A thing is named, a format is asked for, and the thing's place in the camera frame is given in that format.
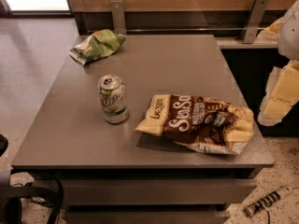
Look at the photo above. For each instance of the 7up soda can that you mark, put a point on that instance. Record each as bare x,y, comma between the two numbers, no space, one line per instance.
112,98

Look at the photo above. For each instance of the right metal wall bracket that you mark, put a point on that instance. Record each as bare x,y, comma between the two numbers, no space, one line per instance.
249,33

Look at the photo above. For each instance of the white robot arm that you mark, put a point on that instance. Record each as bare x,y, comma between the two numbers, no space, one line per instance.
288,35

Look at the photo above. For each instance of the metal wall bracket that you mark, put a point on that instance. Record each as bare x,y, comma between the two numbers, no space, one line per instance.
249,33
118,16

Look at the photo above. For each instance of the lower grey drawer front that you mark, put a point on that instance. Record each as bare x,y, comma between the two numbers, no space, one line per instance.
167,217

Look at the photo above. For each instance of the brown sea salt chip bag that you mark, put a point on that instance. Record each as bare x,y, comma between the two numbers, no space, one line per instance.
201,124

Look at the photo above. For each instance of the upper grey drawer front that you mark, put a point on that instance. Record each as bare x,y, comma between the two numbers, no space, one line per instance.
156,192

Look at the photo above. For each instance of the white power strip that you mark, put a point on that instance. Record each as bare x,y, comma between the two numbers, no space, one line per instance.
268,200

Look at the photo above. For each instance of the metal rail on wall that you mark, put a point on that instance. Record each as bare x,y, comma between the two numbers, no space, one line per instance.
192,30

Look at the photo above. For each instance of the grey drawer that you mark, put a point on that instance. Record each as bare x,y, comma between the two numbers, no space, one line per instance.
156,192
167,217

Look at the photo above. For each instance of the black chair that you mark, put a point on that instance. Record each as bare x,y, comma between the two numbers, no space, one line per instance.
10,199

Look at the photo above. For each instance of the left metal wall bracket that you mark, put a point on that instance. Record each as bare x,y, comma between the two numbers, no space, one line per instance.
118,16

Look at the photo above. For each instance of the green jalapeno chip bag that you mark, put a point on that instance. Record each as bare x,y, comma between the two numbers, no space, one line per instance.
97,46

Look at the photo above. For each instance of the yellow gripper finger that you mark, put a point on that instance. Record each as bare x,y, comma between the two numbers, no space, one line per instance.
270,33
281,94

